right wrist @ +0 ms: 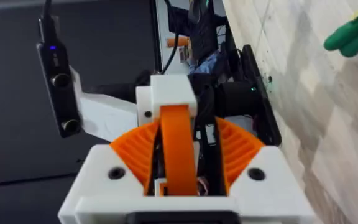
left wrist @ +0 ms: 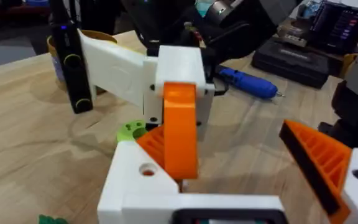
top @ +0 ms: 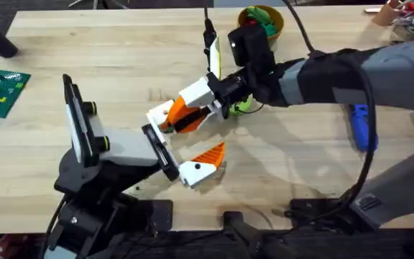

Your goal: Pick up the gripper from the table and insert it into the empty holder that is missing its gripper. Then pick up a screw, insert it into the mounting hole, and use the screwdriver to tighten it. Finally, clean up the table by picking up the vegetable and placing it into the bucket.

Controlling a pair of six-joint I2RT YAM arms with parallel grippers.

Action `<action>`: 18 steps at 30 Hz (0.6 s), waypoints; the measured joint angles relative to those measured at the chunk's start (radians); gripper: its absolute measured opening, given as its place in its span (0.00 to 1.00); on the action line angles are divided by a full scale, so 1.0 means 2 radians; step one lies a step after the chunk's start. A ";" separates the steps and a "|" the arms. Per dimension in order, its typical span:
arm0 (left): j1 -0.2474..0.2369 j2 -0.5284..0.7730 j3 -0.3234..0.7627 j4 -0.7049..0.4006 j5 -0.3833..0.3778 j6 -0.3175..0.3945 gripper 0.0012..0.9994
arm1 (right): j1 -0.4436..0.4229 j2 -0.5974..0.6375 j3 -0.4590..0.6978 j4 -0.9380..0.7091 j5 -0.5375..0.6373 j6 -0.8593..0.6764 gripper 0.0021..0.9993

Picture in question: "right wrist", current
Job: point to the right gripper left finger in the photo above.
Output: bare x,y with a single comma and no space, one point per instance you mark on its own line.
104,189

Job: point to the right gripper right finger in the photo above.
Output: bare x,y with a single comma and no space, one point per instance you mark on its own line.
269,193

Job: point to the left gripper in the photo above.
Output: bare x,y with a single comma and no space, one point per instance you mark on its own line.
107,116

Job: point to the green toy vegetable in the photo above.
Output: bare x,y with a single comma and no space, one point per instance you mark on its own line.
353,32

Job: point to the blue cloth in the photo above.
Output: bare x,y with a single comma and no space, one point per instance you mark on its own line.
204,63

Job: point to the black upright wrist plate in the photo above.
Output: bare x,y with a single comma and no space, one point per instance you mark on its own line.
259,93

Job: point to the orange cylinder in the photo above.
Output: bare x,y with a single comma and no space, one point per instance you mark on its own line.
177,42

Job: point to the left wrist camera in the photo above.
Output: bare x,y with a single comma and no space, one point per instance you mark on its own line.
59,84

